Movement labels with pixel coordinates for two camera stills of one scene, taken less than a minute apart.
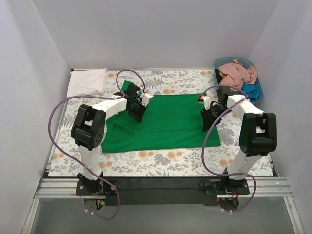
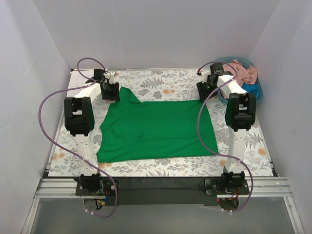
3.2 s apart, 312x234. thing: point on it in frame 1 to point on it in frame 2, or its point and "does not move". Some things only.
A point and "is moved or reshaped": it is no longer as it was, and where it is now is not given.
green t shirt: (171, 122) is moved or reshaped
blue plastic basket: (225, 60) does not move
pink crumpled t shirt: (236, 74) does not move
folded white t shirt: (86, 82) does not move
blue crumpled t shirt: (252, 91) does not move
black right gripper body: (208, 117) to (203, 90)
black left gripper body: (136, 108) to (110, 91)
